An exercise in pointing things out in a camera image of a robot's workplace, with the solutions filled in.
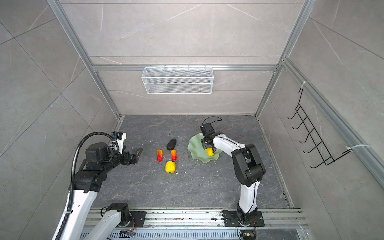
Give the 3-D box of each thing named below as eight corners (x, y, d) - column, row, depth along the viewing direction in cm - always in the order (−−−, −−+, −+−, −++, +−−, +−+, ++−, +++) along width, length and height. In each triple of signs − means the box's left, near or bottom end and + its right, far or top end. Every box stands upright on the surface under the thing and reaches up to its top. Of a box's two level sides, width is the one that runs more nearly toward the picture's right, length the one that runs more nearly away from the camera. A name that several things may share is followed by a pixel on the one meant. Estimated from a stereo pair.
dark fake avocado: (166, 149, 102) (165, 146, 99) (171, 139, 107) (170, 137, 104) (172, 151, 101) (171, 148, 98) (177, 141, 106) (176, 139, 103)
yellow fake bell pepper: (165, 174, 91) (164, 170, 87) (167, 164, 95) (165, 161, 90) (175, 174, 91) (174, 170, 87) (175, 165, 95) (175, 161, 91)
